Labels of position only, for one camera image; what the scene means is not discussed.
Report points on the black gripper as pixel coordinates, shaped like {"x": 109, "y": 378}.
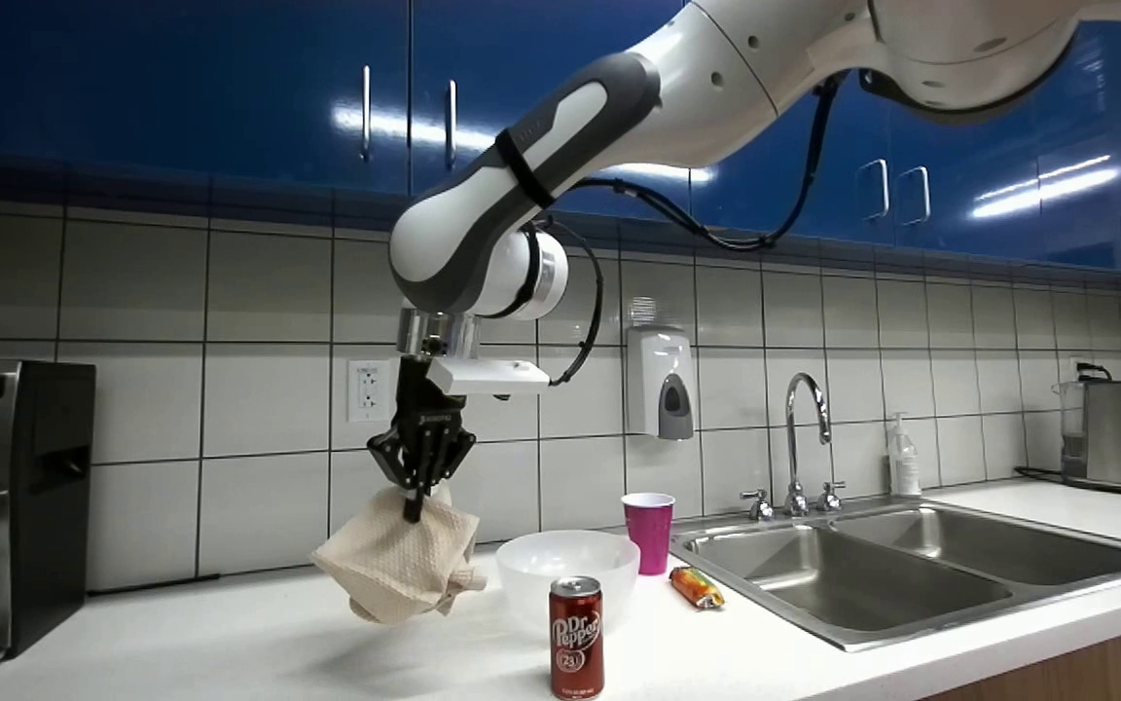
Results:
{"x": 425, "y": 408}

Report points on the beige towel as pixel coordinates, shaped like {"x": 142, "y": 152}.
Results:
{"x": 398, "y": 560}

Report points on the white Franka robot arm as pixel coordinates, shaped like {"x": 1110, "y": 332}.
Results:
{"x": 704, "y": 78}

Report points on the translucent white bowl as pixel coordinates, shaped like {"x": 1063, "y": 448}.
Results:
{"x": 567, "y": 560}

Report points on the pink plastic cup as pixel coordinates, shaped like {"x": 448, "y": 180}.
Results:
{"x": 648, "y": 531}

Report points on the red soda can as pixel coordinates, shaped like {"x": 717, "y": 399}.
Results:
{"x": 579, "y": 644}

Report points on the orange toy carrot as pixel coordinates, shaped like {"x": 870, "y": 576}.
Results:
{"x": 695, "y": 587}

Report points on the chrome faucet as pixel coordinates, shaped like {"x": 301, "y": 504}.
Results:
{"x": 793, "y": 441}

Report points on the black coffee machine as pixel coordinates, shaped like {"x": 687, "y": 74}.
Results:
{"x": 8, "y": 507}

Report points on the blue upper cabinet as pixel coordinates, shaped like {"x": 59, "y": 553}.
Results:
{"x": 196, "y": 78}

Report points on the clear dish soap bottle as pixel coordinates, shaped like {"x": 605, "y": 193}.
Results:
{"x": 902, "y": 465}

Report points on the stainless steel double sink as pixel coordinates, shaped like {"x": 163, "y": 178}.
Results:
{"x": 896, "y": 570}

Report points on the stainless steel countertop appliance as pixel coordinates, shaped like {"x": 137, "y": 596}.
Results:
{"x": 1120, "y": 435}

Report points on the wooden base cabinet front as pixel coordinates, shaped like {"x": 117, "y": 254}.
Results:
{"x": 1093, "y": 669}

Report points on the white wall outlet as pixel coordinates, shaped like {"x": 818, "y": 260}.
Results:
{"x": 366, "y": 393}

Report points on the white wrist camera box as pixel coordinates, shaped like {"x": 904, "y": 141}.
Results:
{"x": 496, "y": 374}

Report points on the white wall soap dispenser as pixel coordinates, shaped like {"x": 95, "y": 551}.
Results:
{"x": 665, "y": 393}

